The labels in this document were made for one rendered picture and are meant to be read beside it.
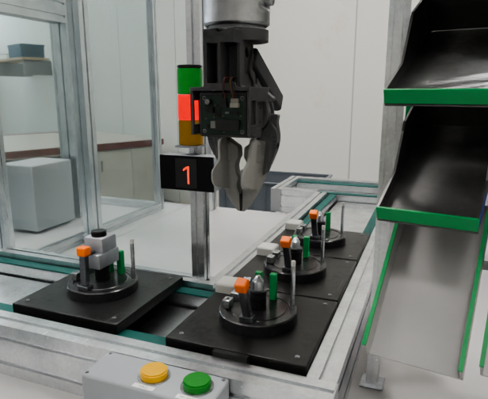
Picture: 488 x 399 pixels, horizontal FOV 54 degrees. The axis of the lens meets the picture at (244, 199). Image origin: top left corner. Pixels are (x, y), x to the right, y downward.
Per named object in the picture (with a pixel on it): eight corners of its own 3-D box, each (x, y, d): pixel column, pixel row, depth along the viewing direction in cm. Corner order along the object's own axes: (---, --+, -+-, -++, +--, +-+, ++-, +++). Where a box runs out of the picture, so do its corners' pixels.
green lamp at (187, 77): (196, 93, 92) (195, 67, 91) (173, 93, 94) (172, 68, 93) (207, 93, 96) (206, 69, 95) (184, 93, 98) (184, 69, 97)
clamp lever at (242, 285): (251, 320, 79) (245, 286, 75) (239, 317, 80) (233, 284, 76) (257, 304, 82) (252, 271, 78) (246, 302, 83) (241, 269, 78)
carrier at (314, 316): (306, 378, 71) (309, 300, 68) (165, 347, 80) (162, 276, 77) (337, 310, 93) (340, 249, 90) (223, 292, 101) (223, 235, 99)
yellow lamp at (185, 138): (196, 146, 94) (196, 120, 93) (174, 145, 96) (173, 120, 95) (207, 143, 99) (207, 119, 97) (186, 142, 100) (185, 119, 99)
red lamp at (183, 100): (196, 120, 93) (196, 94, 92) (173, 119, 95) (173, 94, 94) (207, 119, 97) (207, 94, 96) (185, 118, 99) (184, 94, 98)
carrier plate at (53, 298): (116, 335, 84) (116, 324, 83) (13, 312, 92) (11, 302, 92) (183, 284, 105) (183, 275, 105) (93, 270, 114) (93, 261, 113)
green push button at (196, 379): (203, 403, 65) (203, 390, 65) (177, 397, 66) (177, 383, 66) (215, 386, 69) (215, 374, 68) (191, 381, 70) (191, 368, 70)
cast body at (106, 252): (99, 270, 93) (97, 236, 92) (81, 267, 95) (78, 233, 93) (125, 256, 101) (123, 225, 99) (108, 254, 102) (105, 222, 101)
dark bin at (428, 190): (478, 234, 61) (481, 188, 57) (376, 220, 68) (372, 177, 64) (503, 128, 80) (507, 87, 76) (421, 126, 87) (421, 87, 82)
